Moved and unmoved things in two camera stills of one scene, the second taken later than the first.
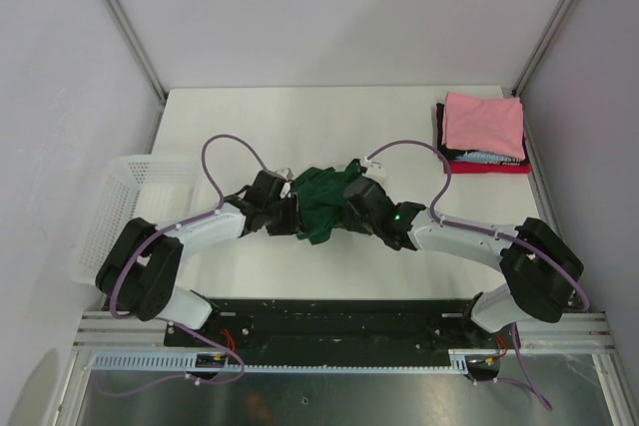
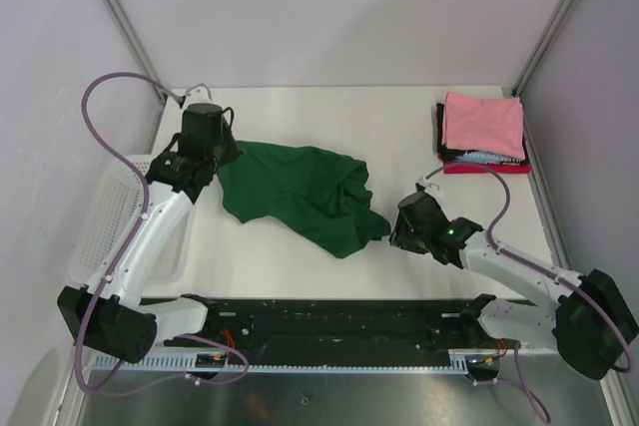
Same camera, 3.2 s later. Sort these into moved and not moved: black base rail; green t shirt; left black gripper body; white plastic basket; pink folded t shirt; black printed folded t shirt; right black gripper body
Moved: green t shirt; left black gripper body; right black gripper body
Not moved: black base rail; pink folded t shirt; black printed folded t shirt; white plastic basket
